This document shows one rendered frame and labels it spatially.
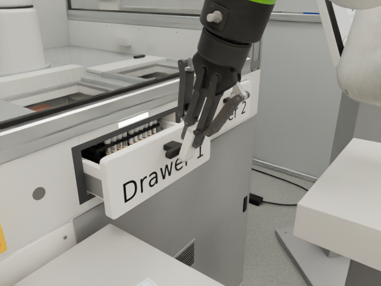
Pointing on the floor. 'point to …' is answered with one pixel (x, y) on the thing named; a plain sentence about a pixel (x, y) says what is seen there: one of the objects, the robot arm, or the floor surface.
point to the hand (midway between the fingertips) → (190, 142)
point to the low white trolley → (115, 264)
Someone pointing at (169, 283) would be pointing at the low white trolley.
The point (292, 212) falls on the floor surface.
